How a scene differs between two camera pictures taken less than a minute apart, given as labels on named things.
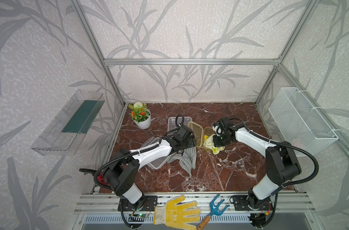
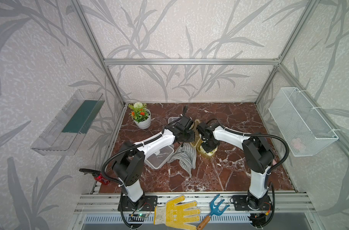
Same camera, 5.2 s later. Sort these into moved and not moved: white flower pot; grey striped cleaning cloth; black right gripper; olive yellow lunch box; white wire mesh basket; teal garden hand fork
Moved: olive yellow lunch box; black right gripper
Not moved: white flower pot; white wire mesh basket; teal garden hand fork; grey striped cleaning cloth
